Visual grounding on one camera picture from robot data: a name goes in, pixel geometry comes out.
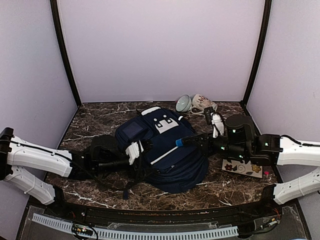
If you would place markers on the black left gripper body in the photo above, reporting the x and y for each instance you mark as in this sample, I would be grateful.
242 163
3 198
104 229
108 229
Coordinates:
104 168

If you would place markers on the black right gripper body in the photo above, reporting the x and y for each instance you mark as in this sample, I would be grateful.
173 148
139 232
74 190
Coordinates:
236 151

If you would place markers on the blue black marker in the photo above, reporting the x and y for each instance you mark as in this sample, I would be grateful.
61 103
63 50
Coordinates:
186 141

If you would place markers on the navy blue student backpack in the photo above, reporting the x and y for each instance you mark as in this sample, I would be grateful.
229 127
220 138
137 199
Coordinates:
167 167

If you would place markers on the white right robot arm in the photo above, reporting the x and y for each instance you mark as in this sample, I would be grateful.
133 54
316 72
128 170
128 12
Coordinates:
235 139

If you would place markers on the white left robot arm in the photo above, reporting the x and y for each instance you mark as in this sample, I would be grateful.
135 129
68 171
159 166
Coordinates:
16 155

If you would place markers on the white floral mug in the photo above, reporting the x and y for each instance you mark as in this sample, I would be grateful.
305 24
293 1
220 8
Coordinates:
200 103

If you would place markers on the tipped celadon bowl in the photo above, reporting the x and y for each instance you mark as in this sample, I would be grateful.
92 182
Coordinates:
183 104

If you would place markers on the small green circuit board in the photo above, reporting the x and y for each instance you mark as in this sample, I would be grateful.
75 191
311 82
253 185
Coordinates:
81 230

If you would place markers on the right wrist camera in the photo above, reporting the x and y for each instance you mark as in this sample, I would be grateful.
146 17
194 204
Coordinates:
217 122

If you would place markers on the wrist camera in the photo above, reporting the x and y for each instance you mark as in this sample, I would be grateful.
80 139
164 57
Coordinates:
217 122
134 151

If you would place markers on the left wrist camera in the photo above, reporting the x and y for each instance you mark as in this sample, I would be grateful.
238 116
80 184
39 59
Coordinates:
134 151

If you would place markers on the black front rail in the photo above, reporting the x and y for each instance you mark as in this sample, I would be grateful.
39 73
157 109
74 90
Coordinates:
239 214

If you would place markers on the grey slotted cable duct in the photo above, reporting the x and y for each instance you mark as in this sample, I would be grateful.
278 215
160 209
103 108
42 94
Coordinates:
122 232

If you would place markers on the right black frame post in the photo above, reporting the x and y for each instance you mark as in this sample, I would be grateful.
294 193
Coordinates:
258 53

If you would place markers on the black frame post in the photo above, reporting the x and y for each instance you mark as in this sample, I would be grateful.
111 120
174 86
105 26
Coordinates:
63 51
258 53

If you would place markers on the left black frame post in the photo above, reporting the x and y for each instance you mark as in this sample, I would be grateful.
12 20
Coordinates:
63 51

